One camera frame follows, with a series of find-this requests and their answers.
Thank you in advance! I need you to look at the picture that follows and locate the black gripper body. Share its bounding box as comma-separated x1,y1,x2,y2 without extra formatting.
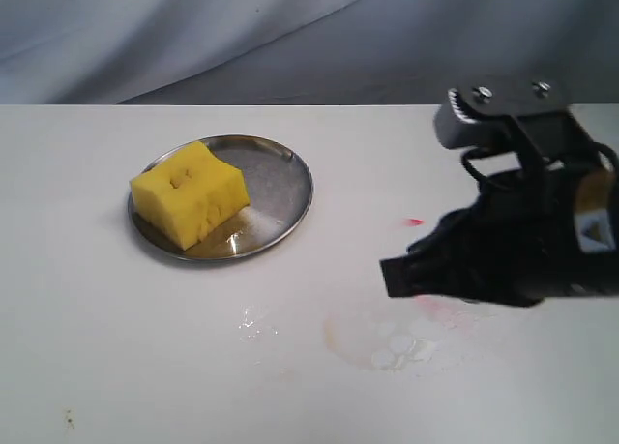
463,169,618,307

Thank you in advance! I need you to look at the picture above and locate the round steel plate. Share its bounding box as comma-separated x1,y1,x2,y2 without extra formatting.
128,134,313,262

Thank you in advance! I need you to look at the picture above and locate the white backdrop cloth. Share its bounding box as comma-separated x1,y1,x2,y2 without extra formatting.
1,0,618,104

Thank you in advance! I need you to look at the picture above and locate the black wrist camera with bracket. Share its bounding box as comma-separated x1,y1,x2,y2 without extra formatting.
434,76,601,176

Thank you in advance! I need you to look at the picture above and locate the yellow sponge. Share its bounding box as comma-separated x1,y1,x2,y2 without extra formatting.
130,141,251,251

